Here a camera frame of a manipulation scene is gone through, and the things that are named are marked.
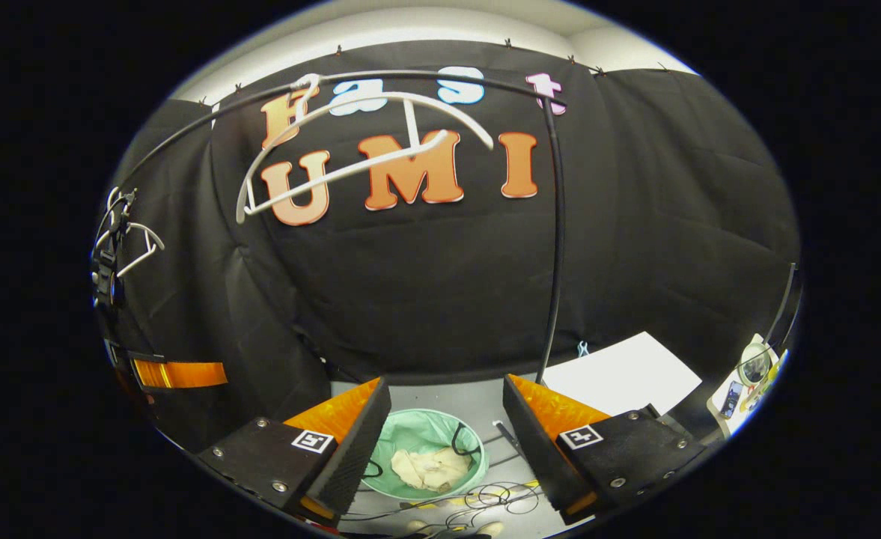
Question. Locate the cream jacket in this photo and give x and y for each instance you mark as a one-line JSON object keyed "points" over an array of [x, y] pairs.
{"points": [[429, 468]]}

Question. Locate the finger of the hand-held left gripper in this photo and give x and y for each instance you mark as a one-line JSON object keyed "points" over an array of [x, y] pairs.
{"points": [[186, 374]]}

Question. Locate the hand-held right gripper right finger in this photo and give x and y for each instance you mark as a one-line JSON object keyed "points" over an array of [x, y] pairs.
{"points": [[537, 457]]}

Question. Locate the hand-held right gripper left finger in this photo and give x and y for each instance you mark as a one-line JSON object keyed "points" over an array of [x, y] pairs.
{"points": [[346, 464]]}

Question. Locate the black clothes rail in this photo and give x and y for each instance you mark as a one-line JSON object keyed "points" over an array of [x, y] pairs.
{"points": [[559, 239]]}

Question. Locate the white plastic hanger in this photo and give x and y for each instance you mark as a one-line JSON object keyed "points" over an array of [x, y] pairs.
{"points": [[144, 257], [365, 166]]}

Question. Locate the green laundry hamper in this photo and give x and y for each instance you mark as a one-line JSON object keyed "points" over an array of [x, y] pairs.
{"points": [[418, 434]]}

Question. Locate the black backdrop cloth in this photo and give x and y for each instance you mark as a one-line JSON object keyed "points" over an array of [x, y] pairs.
{"points": [[672, 224]]}

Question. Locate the white flat board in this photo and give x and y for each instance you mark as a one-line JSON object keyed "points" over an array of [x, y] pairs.
{"points": [[620, 378]]}

